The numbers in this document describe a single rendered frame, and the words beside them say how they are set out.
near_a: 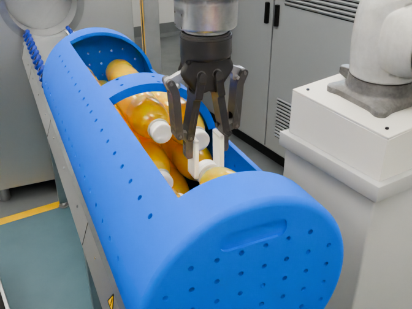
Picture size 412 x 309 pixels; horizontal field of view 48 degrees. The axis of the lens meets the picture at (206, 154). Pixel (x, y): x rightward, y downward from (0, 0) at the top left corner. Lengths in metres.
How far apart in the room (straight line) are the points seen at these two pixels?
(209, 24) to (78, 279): 1.79
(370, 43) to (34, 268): 1.85
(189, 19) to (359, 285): 0.80
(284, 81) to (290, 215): 2.30
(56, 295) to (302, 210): 1.78
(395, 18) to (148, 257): 0.71
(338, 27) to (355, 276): 1.53
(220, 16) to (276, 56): 2.21
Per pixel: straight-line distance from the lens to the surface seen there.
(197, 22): 0.64
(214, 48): 0.66
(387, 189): 1.06
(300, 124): 1.18
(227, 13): 0.65
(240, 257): 0.55
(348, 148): 1.08
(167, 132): 0.84
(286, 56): 2.78
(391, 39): 1.03
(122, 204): 0.62
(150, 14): 1.88
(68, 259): 2.40
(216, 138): 0.76
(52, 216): 2.72
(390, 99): 1.10
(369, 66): 1.08
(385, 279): 1.31
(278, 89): 2.89
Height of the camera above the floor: 1.52
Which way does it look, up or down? 28 degrees down
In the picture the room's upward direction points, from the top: straight up
